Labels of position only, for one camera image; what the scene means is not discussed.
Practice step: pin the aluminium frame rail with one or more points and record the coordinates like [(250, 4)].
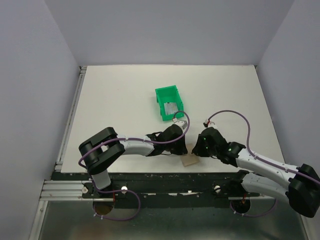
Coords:
[(62, 190)]

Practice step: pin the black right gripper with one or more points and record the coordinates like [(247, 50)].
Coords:
[(197, 149)]

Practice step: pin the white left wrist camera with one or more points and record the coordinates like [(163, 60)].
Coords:
[(183, 124)]

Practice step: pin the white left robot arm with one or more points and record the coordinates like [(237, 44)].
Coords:
[(101, 150)]

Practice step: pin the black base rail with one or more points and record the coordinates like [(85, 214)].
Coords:
[(166, 190)]

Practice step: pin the green plastic bin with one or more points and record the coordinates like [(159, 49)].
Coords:
[(169, 101)]

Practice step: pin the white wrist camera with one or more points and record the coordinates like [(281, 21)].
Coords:
[(183, 124), (207, 124)]

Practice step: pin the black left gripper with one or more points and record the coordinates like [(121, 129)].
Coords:
[(182, 149)]

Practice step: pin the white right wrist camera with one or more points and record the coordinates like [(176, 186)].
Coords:
[(207, 124)]

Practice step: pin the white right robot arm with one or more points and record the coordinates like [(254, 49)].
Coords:
[(297, 186)]

